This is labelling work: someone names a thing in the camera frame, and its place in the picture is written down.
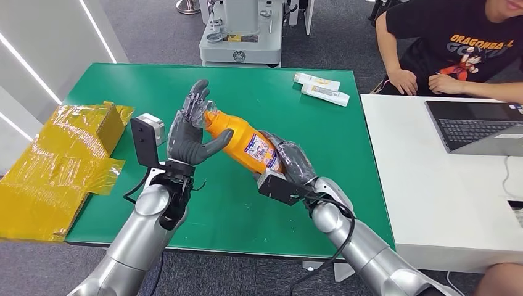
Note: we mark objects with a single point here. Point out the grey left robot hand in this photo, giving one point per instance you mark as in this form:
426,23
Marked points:
186,139

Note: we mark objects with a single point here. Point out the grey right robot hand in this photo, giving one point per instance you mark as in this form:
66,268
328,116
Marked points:
296,161

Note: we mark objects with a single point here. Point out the orange detergent bottle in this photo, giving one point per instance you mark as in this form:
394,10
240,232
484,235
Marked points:
239,139

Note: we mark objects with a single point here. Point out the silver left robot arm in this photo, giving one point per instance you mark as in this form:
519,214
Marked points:
139,237

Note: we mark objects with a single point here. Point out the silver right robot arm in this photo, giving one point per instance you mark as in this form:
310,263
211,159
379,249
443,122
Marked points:
367,253

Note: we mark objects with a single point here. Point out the white tube carton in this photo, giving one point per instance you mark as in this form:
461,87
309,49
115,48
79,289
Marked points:
316,81
327,95

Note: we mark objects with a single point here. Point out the grey machine column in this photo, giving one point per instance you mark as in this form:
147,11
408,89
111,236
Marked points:
241,45

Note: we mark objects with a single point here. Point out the chrome stand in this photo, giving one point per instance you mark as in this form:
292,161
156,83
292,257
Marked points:
188,7

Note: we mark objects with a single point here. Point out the yellow wrapped cardboard box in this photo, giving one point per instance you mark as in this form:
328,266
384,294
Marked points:
53,171

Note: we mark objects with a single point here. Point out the white partition panel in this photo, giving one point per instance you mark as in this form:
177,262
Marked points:
306,14

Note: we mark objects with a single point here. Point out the white desk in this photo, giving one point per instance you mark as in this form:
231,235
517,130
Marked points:
441,204

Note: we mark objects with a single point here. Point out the black boots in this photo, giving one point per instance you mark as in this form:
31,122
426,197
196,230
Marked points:
376,10

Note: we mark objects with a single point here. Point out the dark grey laptop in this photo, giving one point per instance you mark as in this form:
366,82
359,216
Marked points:
470,126

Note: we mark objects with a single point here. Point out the person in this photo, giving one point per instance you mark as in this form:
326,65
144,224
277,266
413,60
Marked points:
445,45

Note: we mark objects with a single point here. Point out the black edged flat device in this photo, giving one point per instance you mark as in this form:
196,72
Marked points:
517,212

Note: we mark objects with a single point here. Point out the person's leg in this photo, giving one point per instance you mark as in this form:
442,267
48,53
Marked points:
500,282

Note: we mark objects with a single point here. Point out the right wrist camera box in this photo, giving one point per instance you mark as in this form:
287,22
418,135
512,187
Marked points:
282,188

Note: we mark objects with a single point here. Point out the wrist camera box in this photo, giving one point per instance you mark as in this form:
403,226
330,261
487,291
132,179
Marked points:
282,188
144,141

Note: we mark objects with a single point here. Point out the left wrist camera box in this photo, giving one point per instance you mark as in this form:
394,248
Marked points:
144,141

